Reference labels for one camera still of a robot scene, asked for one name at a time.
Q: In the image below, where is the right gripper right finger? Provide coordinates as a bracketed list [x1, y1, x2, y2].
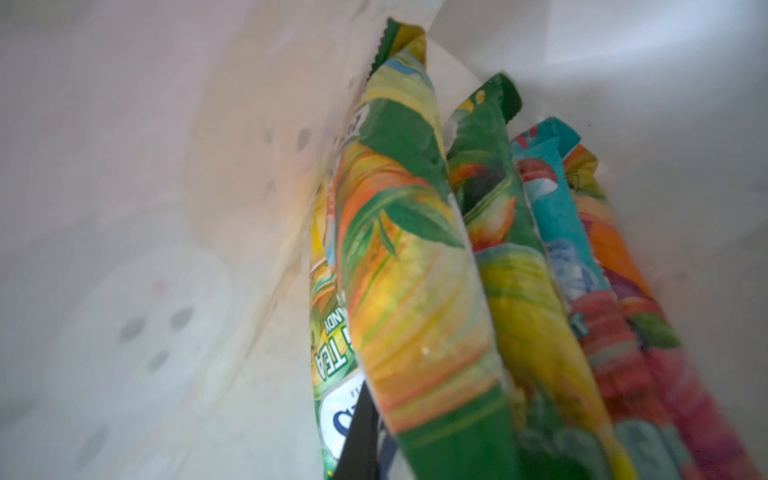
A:
[377, 431, 398, 480]

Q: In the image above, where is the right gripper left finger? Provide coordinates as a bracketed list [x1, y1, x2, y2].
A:
[333, 383, 379, 480]

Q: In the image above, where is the green tea candy bag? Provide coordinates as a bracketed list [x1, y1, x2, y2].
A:
[308, 101, 385, 480]

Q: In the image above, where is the yellow mango candy bag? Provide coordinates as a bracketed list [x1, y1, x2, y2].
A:
[329, 20, 522, 479]

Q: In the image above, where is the green yellow candy bag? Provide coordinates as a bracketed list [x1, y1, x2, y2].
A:
[444, 73, 637, 479]

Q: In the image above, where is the white cartoon paper bag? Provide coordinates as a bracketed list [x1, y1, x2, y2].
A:
[1, 1, 767, 479]

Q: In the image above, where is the orange berry candy bag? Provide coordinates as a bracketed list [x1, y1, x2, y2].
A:
[563, 144, 763, 479]

